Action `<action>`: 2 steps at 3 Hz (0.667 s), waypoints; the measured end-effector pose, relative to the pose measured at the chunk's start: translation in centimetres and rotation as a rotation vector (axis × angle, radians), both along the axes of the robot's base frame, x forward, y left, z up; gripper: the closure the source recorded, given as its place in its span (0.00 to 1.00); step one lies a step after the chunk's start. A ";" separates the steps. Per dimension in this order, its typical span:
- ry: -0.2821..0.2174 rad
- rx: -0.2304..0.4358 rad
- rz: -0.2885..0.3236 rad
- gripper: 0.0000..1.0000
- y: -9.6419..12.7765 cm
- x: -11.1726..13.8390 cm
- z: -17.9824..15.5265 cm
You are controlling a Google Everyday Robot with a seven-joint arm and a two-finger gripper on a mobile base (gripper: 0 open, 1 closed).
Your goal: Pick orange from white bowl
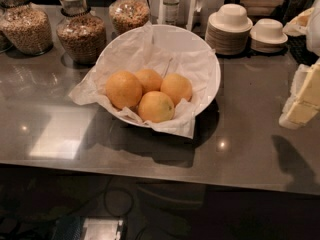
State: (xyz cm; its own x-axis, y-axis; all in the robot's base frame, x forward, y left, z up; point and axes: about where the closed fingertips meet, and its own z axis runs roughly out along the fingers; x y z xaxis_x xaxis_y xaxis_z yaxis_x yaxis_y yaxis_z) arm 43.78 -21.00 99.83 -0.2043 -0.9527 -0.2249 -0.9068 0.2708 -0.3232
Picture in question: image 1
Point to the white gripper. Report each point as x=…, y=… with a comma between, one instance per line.
x=314, y=34

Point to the orange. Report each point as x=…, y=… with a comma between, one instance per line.
x=177, y=87
x=149, y=80
x=123, y=89
x=156, y=106

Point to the white bowl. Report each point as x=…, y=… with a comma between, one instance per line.
x=186, y=40

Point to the short stack paper bowls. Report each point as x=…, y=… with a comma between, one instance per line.
x=267, y=36

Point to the tall stack paper bowls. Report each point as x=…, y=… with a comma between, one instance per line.
x=228, y=30

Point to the white dispenser stand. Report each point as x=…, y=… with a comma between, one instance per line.
x=193, y=14

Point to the clear glass bottle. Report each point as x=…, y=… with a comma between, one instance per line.
x=170, y=11

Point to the white paper liner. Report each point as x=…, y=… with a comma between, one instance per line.
x=130, y=54

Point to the right glass cereal jar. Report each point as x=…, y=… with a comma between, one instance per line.
x=126, y=15

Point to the glass cereal jar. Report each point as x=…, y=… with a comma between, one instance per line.
x=26, y=27
x=82, y=35
x=126, y=15

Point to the middle glass cereal jar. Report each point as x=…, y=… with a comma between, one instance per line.
x=82, y=35

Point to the grey box on floor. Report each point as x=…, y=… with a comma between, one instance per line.
x=90, y=228

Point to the left glass cereal jar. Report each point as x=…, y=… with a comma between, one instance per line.
x=26, y=27

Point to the far left glass jar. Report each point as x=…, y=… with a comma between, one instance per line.
x=5, y=44

